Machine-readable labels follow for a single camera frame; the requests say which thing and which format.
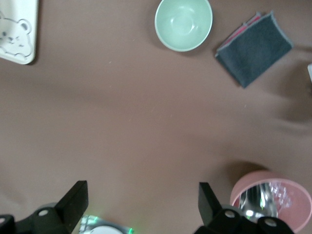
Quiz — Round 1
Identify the pale green bowl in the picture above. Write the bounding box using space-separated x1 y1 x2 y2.
154 0 214 53

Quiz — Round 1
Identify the cream tray with bear print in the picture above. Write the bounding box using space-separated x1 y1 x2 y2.
0 0 39 65

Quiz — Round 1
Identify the pink bowl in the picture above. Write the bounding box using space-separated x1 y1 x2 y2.
230 170 312 234

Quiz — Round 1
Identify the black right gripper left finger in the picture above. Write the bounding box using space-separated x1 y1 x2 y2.
16 180 89 234

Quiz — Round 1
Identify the dark grey folded cloth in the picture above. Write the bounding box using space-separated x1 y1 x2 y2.
214 11 294 89

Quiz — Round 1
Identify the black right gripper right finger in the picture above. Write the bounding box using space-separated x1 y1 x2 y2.
194 182 259 234

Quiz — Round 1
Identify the shiny metal spoon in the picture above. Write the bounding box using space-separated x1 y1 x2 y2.
238 182 293 220

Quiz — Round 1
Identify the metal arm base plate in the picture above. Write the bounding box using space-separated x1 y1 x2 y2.
79 214 135 234

